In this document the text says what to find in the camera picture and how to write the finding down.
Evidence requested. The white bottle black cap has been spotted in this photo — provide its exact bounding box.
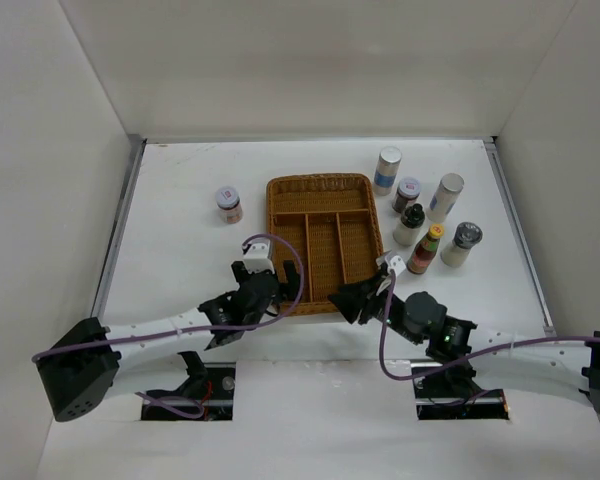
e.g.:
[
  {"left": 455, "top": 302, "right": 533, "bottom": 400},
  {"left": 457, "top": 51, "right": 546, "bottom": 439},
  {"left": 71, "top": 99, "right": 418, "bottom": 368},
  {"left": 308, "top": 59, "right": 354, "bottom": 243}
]
[{"left": 393, "top": 203, "right": 425, "bottom": 246}]

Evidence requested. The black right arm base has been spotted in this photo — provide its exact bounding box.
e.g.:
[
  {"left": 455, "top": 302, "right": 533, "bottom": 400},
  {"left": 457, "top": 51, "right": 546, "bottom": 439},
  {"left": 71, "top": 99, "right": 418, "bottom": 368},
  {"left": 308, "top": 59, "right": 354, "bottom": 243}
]
[{"left": 413, "top": 367, "right": 509, "bottom": 421}]

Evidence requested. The salt grinder clear grey top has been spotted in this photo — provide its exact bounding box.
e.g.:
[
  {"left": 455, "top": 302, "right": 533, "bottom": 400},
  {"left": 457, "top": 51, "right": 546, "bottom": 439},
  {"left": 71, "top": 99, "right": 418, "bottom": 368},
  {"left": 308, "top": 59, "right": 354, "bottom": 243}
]
[{"left": 441, "top": 222, "right": 483, "bottom": 268}]

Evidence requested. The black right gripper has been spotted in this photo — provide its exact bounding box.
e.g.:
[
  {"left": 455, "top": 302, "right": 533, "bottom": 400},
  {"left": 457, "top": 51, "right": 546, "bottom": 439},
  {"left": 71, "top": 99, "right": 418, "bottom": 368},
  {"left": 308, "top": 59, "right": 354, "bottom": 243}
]
[{"left": 327, "top": 271, "right": 423, "bottom": 345}]

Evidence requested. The brown wicker divided tray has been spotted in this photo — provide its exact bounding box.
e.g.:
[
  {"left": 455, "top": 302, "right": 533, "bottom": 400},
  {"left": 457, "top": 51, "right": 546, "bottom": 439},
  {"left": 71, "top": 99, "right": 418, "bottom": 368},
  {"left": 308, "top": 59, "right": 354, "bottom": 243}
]
[{"left": 266, "top": 173, "right": 384, "bottom": 316}]

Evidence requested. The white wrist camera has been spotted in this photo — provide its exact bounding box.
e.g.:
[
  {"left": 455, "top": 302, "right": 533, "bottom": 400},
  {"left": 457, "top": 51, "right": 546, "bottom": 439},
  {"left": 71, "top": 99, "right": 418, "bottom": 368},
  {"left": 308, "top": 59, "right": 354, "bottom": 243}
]
[
  {"left": 242, "top": 239, "right": 275, "bottom": 274},
  {"left": 376, "top": 251, "right": 406, "bottom": 277}
]

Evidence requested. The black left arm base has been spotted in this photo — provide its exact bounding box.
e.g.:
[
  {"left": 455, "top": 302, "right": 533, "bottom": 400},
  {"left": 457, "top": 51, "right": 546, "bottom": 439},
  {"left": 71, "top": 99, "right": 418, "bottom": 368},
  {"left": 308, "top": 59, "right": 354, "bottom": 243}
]
[{"left": 140, "top": 352, "right": 236, "bottom": 422}]

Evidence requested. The blue label silver-lid canister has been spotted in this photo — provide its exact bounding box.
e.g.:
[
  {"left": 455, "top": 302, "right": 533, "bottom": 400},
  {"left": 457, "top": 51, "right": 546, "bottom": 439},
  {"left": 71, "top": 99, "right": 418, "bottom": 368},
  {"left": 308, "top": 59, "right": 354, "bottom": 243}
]
[{"left": 373, "top": 146, "right": 402, "bottom": 196}]

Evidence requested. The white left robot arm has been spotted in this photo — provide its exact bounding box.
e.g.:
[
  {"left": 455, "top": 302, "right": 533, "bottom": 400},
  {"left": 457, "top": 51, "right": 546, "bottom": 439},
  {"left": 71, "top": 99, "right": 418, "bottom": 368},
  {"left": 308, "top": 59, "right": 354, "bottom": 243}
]
[{"left": 32, "top": 260, "right": 306, "bottom": 422}]

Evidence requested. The white canister blue label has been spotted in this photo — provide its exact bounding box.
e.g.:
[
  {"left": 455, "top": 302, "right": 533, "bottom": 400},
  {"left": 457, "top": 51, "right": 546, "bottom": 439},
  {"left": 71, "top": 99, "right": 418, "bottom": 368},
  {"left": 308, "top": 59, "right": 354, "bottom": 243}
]
[{"left": 427, "top": 173, "right": 464, "bottom": 223}]

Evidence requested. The dark jar red-label lid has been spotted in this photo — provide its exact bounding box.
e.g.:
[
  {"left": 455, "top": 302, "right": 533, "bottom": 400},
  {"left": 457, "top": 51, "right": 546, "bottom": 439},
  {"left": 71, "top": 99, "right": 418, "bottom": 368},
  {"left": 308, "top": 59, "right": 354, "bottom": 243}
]
[{"left": 392, "top": 177, "right": 421, "bottom": 214}]

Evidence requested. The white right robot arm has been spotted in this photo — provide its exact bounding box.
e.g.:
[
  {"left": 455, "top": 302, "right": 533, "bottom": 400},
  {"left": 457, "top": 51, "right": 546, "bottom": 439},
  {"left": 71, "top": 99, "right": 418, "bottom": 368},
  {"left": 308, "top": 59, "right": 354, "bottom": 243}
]
[{"left": 328, "top": 267, "right": 600, "bottom": 416}]

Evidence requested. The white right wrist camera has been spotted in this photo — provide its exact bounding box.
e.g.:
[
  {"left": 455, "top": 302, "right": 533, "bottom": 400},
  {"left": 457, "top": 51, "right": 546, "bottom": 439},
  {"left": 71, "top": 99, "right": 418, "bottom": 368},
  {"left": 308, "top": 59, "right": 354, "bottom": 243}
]
[{"left": 376, "top": 251, "right": 406, "bottom": 277}]

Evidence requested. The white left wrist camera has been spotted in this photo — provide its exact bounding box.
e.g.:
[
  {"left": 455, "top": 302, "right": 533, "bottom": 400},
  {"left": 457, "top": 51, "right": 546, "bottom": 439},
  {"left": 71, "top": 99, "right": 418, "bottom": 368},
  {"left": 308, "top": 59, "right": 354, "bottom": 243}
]
[{"left": 242, "top": 239, "right": 275, "bottom": 274}]

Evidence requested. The dark spice jar white lid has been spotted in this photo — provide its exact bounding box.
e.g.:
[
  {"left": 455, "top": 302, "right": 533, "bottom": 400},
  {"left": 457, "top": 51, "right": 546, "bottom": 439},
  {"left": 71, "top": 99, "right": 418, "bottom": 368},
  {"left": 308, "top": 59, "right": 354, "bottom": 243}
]
[{"left": 215, "top": 186, "right": 243, "bottom": 224}]

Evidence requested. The red sauce bottle yellow cap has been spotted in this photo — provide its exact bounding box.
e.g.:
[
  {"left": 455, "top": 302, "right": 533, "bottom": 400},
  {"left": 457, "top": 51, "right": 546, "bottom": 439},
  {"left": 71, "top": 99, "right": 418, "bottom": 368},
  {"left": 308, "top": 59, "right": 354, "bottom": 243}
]
[{"left": 407, "top": 223, "right": 445, "bottom": 275}]

